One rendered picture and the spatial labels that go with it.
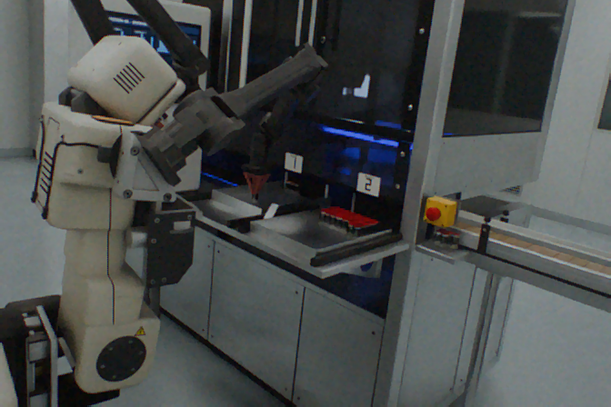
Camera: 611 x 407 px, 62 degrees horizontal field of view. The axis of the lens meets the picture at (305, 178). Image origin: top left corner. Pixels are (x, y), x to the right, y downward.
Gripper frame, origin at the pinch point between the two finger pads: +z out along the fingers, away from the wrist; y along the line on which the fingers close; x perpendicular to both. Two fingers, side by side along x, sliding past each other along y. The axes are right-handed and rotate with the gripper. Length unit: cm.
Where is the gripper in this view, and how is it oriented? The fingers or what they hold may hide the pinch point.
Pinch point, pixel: (255, 191)
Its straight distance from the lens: 171.1
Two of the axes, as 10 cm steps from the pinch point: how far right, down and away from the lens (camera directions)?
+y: 4.9, -1.6, 8.6
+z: -1.2, 9.6, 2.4
